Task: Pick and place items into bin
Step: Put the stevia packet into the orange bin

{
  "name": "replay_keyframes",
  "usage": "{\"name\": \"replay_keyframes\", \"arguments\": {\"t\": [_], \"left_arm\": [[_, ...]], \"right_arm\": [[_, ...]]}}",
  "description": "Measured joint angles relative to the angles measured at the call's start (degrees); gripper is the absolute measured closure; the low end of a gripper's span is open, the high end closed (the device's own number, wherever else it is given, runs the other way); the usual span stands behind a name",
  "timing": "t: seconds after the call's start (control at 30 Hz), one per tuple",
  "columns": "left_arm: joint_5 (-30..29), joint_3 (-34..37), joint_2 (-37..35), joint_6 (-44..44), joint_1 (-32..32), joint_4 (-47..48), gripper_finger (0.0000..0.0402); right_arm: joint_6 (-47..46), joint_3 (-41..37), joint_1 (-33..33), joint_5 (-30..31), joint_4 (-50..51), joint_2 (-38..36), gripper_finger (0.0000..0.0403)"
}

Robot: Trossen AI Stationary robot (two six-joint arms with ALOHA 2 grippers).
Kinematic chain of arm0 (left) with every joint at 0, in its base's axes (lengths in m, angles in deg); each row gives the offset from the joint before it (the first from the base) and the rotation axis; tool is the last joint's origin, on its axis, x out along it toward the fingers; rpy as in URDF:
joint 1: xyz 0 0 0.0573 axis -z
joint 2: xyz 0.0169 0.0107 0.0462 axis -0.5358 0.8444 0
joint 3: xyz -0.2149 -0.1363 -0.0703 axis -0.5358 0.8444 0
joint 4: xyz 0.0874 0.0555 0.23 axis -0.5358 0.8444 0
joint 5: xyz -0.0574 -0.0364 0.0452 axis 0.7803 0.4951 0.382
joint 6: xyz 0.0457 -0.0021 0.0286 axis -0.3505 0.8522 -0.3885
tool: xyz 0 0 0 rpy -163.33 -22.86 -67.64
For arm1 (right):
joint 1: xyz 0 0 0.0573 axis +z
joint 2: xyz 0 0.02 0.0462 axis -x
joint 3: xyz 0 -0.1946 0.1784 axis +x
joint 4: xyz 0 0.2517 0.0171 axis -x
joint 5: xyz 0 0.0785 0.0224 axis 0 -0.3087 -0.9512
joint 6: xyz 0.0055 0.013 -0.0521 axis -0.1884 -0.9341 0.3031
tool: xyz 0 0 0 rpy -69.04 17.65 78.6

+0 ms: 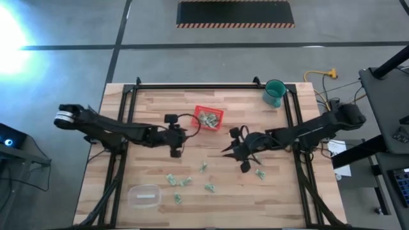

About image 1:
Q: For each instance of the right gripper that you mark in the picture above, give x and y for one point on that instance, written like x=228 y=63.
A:
x=249 y=143

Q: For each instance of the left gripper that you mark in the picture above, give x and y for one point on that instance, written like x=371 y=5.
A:
x=174 y=137

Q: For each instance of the green white sachet packet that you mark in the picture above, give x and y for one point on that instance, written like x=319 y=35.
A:
x=177 y=198
x=210 y=188
x=260 y=174
x=215 y=123
x=210 y=115
x=203 y=118
x=208 y=124
x=186 y=182
x=203 y=167
x=171 y=179
x=259 y=161

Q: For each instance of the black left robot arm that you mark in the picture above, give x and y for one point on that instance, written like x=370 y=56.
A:
x=112 y=127

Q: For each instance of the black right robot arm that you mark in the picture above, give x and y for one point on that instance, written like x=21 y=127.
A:
x=313 y=129

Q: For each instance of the orange plastic basket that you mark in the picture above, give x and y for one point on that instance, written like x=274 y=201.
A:
x=209 y=108

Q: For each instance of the teal mug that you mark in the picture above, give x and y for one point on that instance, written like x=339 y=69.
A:
x=274 y=96

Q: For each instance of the clear plastic container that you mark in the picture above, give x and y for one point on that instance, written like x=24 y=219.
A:
x=137 y=201

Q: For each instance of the white paper sheet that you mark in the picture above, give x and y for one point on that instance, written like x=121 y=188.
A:
x=335 y=147

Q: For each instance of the black power strip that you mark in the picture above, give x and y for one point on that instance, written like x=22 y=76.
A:
x=334 y=103

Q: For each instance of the black table crossbar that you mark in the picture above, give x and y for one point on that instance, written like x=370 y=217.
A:
x=358 y=151

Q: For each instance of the black hazard striped floor mat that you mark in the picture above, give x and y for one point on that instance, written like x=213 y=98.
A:
x=234 y=12

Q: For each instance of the black equipment stand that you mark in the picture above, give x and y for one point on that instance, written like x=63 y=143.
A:
x=19 y=156

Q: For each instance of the black side table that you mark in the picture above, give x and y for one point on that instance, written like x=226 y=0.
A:
x=383 y=105

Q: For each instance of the black box with blue light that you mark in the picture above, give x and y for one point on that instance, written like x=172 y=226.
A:
x=12 y=137

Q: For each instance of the small black controller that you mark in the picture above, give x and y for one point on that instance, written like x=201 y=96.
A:
x=401 y=135

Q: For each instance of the keyboard with coloured keys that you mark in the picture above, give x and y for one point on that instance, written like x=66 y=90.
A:
x=402 y=187

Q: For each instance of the black diagonal pole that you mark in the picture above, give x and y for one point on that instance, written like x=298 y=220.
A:
x=393 y=60

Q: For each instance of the black aluminium table frame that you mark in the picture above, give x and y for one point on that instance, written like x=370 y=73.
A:
x=191 y=86

